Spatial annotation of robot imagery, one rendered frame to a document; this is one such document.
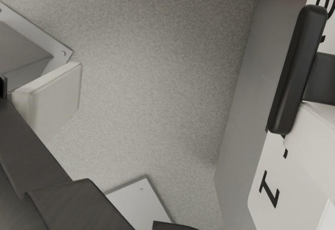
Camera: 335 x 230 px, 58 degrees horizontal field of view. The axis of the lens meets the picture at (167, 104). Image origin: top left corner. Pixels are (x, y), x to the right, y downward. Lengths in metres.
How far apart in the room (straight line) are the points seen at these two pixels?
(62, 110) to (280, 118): 0.12
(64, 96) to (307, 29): 0.13
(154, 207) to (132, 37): 0.67
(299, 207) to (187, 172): 1.03
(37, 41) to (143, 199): 0.71
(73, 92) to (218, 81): 0.96
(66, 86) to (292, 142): 0.13
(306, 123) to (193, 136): 1.01
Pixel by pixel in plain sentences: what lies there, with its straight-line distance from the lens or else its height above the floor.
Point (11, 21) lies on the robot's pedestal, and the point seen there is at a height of 0.02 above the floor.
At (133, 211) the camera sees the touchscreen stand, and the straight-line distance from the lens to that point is 1.31.
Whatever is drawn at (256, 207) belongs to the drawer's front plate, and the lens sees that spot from 0.30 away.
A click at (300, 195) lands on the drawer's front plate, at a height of 0.90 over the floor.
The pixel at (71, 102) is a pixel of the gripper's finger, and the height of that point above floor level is 0.92.
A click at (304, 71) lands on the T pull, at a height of 0.91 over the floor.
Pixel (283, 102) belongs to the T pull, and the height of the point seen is 0.91.
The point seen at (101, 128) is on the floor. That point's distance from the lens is 1.19.
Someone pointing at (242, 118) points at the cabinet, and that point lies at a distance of 0.92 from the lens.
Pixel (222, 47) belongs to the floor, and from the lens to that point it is 1.10.
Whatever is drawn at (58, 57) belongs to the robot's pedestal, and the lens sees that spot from 1.14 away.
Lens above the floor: 1.08
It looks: 73 degrees down
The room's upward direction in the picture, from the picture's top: 178 degrees counter-clockwise
